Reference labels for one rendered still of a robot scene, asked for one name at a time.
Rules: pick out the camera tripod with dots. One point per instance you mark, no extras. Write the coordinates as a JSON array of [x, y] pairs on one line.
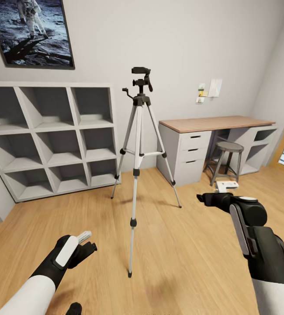
[[139, 101]]

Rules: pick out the taboret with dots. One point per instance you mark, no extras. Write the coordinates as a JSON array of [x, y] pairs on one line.
[[230, 147]]

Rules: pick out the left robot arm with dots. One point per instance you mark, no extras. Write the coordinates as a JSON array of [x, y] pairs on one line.
[[35, 296]]

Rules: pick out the digital camera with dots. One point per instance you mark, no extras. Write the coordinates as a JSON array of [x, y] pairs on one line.
[[75, 309]]

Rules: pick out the desk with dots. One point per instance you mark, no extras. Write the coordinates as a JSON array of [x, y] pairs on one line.
[[186, 143]]

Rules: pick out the bookcase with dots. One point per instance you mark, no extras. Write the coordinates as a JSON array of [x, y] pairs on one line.
[[12, 167]]

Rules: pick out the painting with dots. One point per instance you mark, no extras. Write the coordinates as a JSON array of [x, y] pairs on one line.
[[34, 33]]

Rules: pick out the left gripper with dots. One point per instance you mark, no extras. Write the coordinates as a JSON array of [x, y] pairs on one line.
[[87, 249]]

